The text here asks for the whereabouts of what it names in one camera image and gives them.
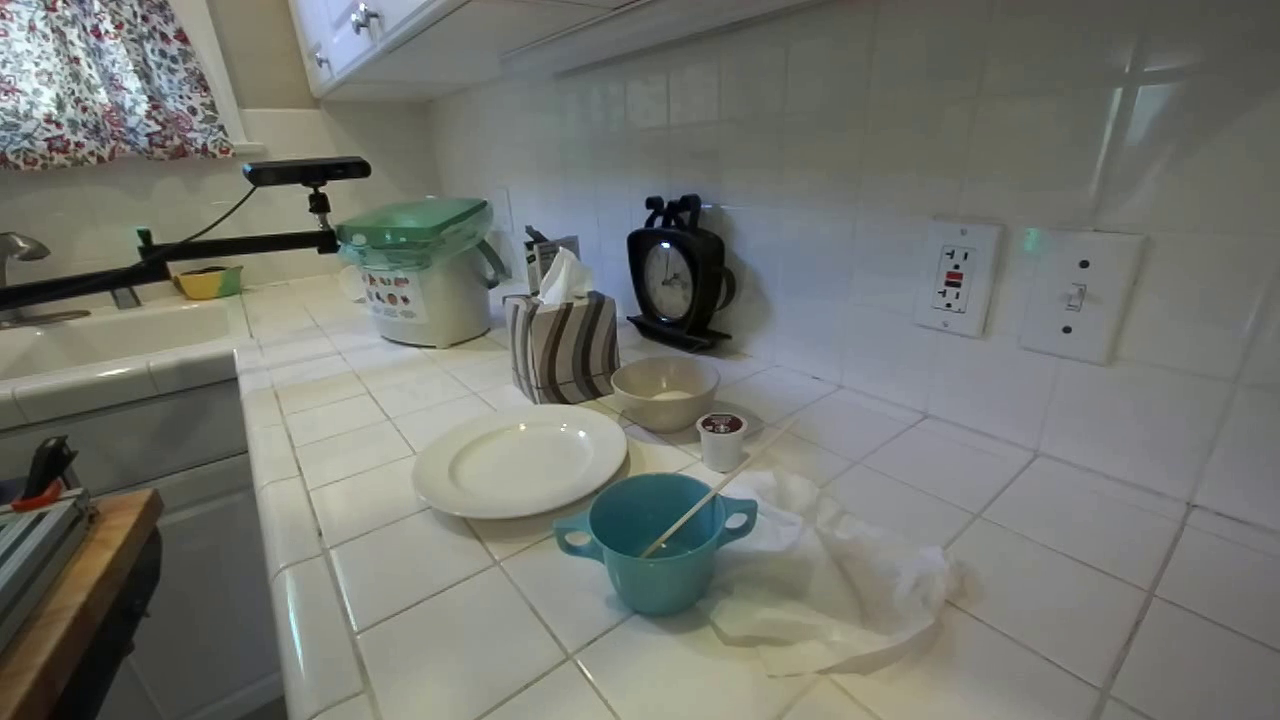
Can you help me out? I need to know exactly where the white dinner plate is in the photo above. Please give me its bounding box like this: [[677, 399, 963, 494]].
[[413, 408, 627, 520]]

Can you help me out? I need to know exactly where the wooden side table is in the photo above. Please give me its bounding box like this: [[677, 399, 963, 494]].
[[0, 487, 166, 720]]

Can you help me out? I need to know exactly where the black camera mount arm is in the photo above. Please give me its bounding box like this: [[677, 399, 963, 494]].
[[0, 192, 342, 310]]

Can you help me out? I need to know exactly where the black camera cable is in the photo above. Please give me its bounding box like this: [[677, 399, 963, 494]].
[[173, 179, 264, 254]]

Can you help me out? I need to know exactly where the white power outlet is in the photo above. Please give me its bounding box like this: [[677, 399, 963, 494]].
[[922, 221, 1000, 335]]

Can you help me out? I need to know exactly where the white upper cabinet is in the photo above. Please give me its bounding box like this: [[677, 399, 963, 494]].
[[288, 0, 807, 106]]

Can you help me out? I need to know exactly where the white cloth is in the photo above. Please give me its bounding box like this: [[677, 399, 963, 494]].
[[697, 468, 959, 676]]

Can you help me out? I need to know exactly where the white bin green lid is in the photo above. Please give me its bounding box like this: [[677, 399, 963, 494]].
[[342, 195, 508, 350]]

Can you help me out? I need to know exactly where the black mantel clock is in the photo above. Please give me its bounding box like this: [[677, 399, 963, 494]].
[[627, 195, 738, 354]]

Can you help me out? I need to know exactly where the striped tissue box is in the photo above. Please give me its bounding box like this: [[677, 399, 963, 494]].
[[508, 248, 618, 404]]

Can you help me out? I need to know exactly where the floral curtain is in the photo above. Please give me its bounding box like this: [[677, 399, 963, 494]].
[[0, 0, 232, 174]]

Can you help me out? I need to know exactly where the cream ceramic bowl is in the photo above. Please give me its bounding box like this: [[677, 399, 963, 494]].
[[612, 357, 721, 434]]

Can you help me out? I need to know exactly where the white light switch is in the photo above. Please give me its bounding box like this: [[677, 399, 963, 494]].
[[1021, 234, 1145, 365]]

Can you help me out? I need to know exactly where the small white pod cup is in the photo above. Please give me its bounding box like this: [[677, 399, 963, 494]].
[[697, 411, 748, 468]]

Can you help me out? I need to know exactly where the teal two-handled cup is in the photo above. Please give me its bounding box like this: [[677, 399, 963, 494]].
[[551, 472, 761, 617]]

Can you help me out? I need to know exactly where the wooden chopstick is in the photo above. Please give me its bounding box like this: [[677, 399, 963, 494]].
[[639, 486, 721, 560]]

